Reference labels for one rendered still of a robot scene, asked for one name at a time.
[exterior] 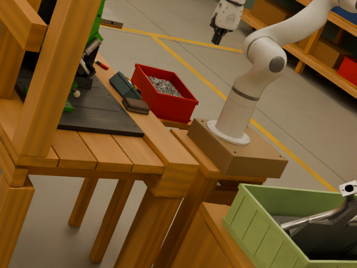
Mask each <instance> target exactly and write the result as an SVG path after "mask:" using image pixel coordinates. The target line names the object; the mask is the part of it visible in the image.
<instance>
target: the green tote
mask: <svg viewBox="0 0 357 268"><path fill-rule="evenodd" d="M238 188H239V190H238V192H237V194H236V196H235V198H234V200H233V203H232V205H231V207H230V209H229V211H228V213H227V215H226V217H223V218H222V220H223V223H222V225H223V226H224V228H225V229H226V230H227V231H228V233H229V234H230V235H231V236H232V238H233V239H234V240H235V241H236V243H237V244H238V245H239V247H240V248H241V249H242V250H243V252H244V253H245V254H246V256H247V257H248V258H249V259H250V261H251V262H252V263H253V264H254V266H255V267H256V268H357V261H338V260H309V259H308V257H307V256H306V255H305V254H304V252H303V251H302V250H301V249H300V248H299V247H298V246H297V245H296V244H295V242H294V241H293V240H292V239H291V238H290V237H289V236H288V235H287V233H286V232H285V231H284V230H283V229H282V228H281V227H280V226H279V225H278V223H277V222H276V221H275V220H274V219H273V218H272V217H271V215H277V216H294V217H308V216H312V215H316V214H319V213H323V212H326V211H329V210H332V209H333V208H335V207H337V206H339V205H340V204H341V203H342V202H343V201H344V200H345V197H344V198H343V196H342V194H341V192H331V191H320V190H308V189H297V188H285V187H274V186H263V185H252V184H245V183H239V185H238Z"/></svg>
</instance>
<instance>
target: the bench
mask: <svg viewBox="0 0 357 268"><path fill-rule="evenodd" d="M23 104H24V101H23V100H22V98H21V96H20V95H19V93H18V92H17V90H16V89H15V87H14V89H13V93H12V96H11V98H1V97H0V169H1V170H2V173H1V176H0V268H8V266H9V263H10V261H11V258H12V255H13V252H14V249H15V246H16V243H17V241H18V238H19V235H20V232H21V229H22V226H23V223H24V221H25V218H26V215H27V212H28V209H29V206H30V203H31V201H32V198H33V195H34V192H35V188H34V186H33V184H32V182H31V181H30V179H29V177H28V175H27V174H31V175H51V176H61V177H81V178H101V179H120V180H140V181H146V178H147V176H148V174H149V173H152V174H163V172H164V170H165V167H166V166H165V164H164V163H163V162H162V161H161V160H160V159H159V157H158V156H157V155H156V154H155V153H154V151H153V150H152V149H151V148H150V147H149V146H148V144H147V143H146V142H145V141H144V140H143V138H141V137H131V136H120V135H110V134H104V133H93V132H83V131H72V130H62V129H56V132H55V135H54V138H53V141H52V144H51V146H50V149H49V152H48V155H47V157H36V156H22V155H20V154H19V152H18V150H17V148H16V147H15V145H14V143H13V141H12V139H13V136H14V133H15V129H16V126H17V123H18V120H19V117H20V114H21V111H22V108H23ZM182 199H183V198H182V197H156V196H154V195H153V193H152V192H151V191H150V192H149V195H148V197H147V199H146V202H145V204H144V206H143V209H142V211H141V213H140V216H139V218H138V220H137V223H136V225H135V227H134V229H133V232H132V234H131V236H130V239H129V242H128V244H127V246H126V248H125V251H124V253H123V255H122V258H121V260H120V262H119V265H118V267H117V268H151V267H152V265H153V263H154V261H155V258H156V256H157V254H158V252H159V250H160V247H161V245H162V243H163V241H164V239H165V236H166V234H167V232H168V230H169V227H170V225H171V223H172V221H173V218H174V216H175V214H176V212H177V209H178V207H179V205H180V203H181V201H182Z"/></svg>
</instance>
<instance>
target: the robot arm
mask: <svg viewBox="0 0 357 268"><path fill-rule="evenodd" d="M245 1H246V0H220V2H219V3H218V5H217V7H216V9H215V11H214V13H213V15H212V18H211V24H210V26H211V27H212V28H213V29H214V32H215V33H214V36H213V38H212V40H211V42H212V43H214V44H215V45H219V43H220V41H221V39H222V37H223V36H225V34H226V33H228V32H233V30H236V29H237V26H238V25H239V22H240V19H241V16H242V12H243V7H244V6H243V4H244V3H245ZM336 6H339V7H341V8H343V9H344V10H346V11H348V12H350V13H357V0H313V1H312V2H311V3H310V4H309V5H308V6H307V7H305V8H304V9H303V10H301V11H300V12H299V13H297V14H296V15H294V16H292V17H291V18H289V19H287V20H285V21H282V22H280V23H277V24H273V25H271V26H268V27H265V28H262V29H259V30H257V31H255V32H253V33H251V34H250V35H248V36H247V37H246V39H245V40H244V42H243V46H242V50H243V54H244V56H245V57H246V58H247V59H248V60H249V61H250V62H251V63H252V64H253V67H252V69H251V70H250V71H249V72H247V73H244V74H241V75H239V76H237V78H236V79H235V81H234V83H233V86H232V89H231V91H230V92H229V95H228V98H227V100H226V102H225V104H224V107H223V109H222V111H221V113H220V116H219V118H218V120H210V121H208V122H207V124H206V127H207V129H208V130H209V131H210V132H211V133H212V134H213V135H215V136H216V137H218V138H220V139H222V140H224V141H226V142H228V143H231V144H235V145H241V146H244V145H247V144H249V142H250V138H249V137H248V135H247V134H246V133H245V130H246V128H247V126H248V124H249V121H250V119H251V117H252V115H253V113H254V110H255V108H256V106H257V103H258V101H259V99H260V97H261V95H262V92H263V90H264V89H265V88H266V87H267V86H268V85H269V84H270V83H271V82H273V81H274V80H276V79H277V78H278V77H279V76H280V75H281V74H282V73H283V72H284V70H285V67H286V63H287V56H286V53H285V52H284V50H283V49H282V48H281V46H284V45H287V44H290V43H295V42H297V41H300V40H302V39H305V38H307V37H309V36H310V35H311V34H313V33H314V32H316V31H317V30H319V29H320V28H321V27H322V26H323V25H324V24H325V23H326V21H327V18H328V14H329V12H330V10H331V9H332V8H334V7H336Z"/></svg>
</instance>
